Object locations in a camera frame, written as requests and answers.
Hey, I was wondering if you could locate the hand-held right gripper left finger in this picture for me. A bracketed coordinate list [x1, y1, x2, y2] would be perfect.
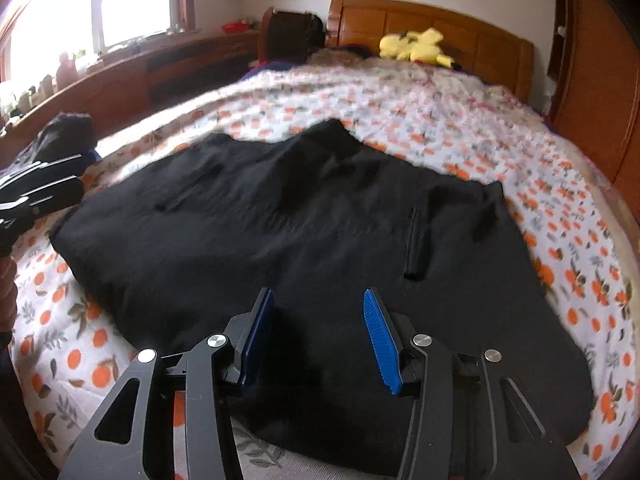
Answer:
[57, 287, 276, 480]

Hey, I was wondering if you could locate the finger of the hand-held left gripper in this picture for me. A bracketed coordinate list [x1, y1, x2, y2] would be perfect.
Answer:
[0, 176, 86, 231]
[0, 155, 87, 188]

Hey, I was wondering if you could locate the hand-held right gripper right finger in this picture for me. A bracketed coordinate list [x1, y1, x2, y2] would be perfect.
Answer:
[363, 288, 583, 480]

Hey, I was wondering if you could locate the black coat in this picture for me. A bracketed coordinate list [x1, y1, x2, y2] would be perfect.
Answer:
[50, 119, 596, 478]

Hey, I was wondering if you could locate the dark clothes pile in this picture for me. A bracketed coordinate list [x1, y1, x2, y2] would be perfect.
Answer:
[10, 112, 98, 171]

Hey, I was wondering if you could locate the row of small bottles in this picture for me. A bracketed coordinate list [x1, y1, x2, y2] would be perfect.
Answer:
[0, 74, 56, 121]

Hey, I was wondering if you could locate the pink bottle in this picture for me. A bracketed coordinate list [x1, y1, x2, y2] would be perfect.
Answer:
[55, 51, 78, 88]

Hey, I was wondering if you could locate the long wooden desk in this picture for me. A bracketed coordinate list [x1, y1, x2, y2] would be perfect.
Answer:
[0, 30, 263, 141]

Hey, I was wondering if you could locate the wooden framed window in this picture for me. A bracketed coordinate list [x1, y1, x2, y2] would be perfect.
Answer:
[0, 0, 193, 86]

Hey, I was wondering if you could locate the orange print bed sheet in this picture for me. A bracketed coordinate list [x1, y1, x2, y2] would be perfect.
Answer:
[10, 57, 636, 480]

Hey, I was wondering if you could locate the pink floral quilt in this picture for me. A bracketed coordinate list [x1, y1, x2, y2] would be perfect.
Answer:
[305, 50, 506, 96]

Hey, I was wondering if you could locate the dark backed chair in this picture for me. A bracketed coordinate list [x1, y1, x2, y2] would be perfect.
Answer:
[257, 7, 326, 68]

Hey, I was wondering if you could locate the yellow plush toy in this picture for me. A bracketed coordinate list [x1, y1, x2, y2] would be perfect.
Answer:
[378, 29, 453, 68]

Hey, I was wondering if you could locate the wooden headboard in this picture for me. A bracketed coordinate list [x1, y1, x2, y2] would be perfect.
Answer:
[325, 0, 536, 106]

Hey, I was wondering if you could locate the wooden wardrobe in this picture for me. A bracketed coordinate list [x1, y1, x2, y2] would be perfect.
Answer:
[547, 0, 640, 211]

